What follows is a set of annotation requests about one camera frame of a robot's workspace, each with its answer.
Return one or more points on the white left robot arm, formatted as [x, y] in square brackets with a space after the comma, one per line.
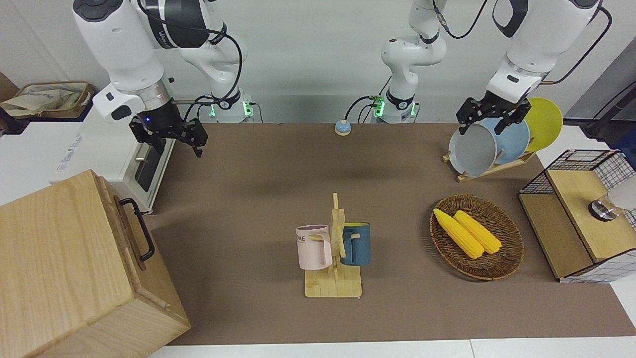
[536, 40]

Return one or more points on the yellow corn cob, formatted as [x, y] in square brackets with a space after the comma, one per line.
[459, 233]
[479, 231]

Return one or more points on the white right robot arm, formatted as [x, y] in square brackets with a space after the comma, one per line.
[119, 44]

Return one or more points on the blue service bell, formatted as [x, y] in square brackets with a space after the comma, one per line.
[343, 128]

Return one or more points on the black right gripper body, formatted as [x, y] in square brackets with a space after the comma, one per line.
[161, 122]

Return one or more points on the white toaster oven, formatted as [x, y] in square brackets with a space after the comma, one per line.
[99, 154]

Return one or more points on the black tripod stand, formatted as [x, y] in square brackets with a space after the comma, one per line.
[603, 122]

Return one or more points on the dark blue mug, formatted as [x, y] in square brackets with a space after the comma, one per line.
[360, 246]

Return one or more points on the silver white cylindrical object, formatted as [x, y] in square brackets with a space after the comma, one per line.
[608, 206]

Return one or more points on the light wooden drawer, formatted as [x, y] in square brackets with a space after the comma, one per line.
[131, 271]

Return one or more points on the brown table mat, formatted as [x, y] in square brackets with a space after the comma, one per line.
[278, 189]

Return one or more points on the yellow plate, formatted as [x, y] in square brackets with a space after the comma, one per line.
[544, 124]

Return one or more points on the brown wicker basket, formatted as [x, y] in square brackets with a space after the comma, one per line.
[507, 248]

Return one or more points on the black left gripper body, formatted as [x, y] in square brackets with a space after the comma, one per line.
[492, 107]

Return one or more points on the light blue plate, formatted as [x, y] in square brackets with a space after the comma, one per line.
[514, 141]

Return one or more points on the pink mug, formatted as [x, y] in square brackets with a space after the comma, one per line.
[313, 248]

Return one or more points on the wooden mug rack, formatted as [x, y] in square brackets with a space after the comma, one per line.
[334, 283]

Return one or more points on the wooden dish rack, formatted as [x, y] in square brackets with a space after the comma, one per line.
[497, 168]

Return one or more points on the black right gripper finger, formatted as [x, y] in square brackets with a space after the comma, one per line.
[198, 145]
[156, 145]

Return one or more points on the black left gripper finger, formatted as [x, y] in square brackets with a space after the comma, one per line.
[500, 127]
[463, 127]

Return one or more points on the cardboard box with beige bag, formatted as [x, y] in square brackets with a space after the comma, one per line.
[49, 99]

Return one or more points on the light wooden cabinet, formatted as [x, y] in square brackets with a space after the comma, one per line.
[54, 258]

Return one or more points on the grey plate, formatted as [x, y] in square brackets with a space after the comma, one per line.
[472, 151]

